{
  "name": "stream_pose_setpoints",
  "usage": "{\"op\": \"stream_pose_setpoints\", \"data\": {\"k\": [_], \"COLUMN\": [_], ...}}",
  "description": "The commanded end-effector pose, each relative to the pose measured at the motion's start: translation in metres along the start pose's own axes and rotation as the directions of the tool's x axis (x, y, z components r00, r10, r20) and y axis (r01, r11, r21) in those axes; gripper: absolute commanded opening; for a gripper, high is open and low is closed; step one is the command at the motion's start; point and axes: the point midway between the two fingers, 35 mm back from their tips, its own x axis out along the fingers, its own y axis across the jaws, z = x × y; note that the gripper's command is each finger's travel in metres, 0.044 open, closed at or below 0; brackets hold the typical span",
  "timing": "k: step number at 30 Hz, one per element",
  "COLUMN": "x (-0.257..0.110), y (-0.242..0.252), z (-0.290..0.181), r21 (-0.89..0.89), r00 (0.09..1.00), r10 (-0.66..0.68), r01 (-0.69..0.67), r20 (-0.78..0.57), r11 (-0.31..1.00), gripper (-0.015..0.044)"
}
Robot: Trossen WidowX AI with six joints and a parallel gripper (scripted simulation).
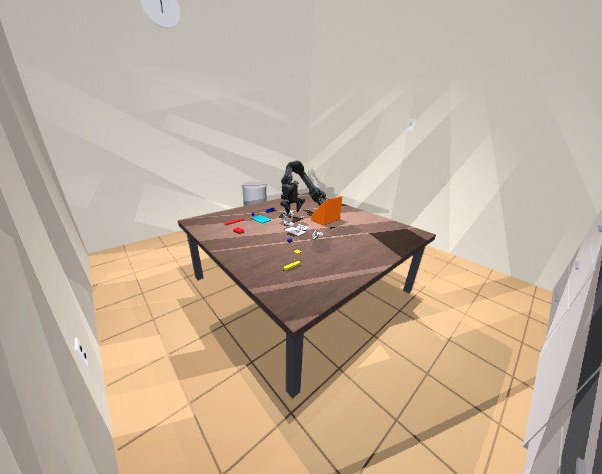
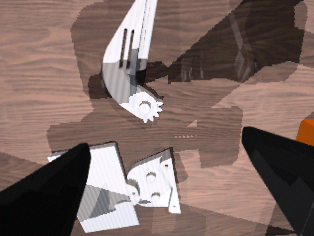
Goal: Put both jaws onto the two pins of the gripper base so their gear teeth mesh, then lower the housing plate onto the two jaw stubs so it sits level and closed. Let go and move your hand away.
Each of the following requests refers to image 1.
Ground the teal rectangular plate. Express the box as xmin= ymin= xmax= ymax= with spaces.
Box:
xmin=251 ymin=215 xmax=271 ymax=223

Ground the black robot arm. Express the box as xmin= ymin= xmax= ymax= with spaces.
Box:
xmin=281 ymin=160 xmax=327 ymax=206

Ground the yellow rectangular bar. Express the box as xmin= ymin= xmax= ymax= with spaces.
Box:
xmin=284 ymin=261 xmax=300 ymax=271

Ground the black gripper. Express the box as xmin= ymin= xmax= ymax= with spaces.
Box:
xmin=280 ymin=192 xmax=305 ymax=215

